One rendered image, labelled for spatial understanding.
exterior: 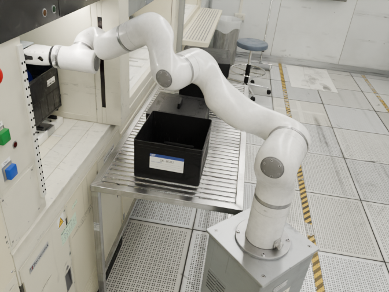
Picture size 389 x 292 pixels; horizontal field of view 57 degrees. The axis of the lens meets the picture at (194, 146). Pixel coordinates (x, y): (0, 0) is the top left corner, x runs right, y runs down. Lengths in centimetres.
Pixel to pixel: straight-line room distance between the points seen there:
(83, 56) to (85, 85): 27
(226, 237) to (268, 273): 19
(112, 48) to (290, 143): 64
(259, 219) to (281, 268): 17
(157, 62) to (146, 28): 12
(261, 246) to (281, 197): 21
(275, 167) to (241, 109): 20
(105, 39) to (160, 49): 23
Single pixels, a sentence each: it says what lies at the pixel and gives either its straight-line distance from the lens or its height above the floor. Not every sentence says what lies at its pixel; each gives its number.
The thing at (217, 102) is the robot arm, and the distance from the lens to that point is 105.
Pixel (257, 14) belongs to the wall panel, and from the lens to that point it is 556.
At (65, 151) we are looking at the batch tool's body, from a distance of 149.
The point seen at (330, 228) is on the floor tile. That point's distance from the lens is 266.
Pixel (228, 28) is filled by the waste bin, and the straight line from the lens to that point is 506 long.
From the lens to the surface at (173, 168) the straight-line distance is 144.
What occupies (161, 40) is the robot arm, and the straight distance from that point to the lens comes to 109.
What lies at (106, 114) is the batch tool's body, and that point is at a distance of 164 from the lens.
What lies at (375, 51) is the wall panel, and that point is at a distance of 594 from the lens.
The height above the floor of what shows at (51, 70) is 112.
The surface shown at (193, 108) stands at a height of 86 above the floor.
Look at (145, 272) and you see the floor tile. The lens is 214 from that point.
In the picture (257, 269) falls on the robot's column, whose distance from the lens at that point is 121.
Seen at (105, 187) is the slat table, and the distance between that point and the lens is 146.
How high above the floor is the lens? 166
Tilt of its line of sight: 31 degrees down
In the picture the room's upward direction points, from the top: 6 degrees clockwise
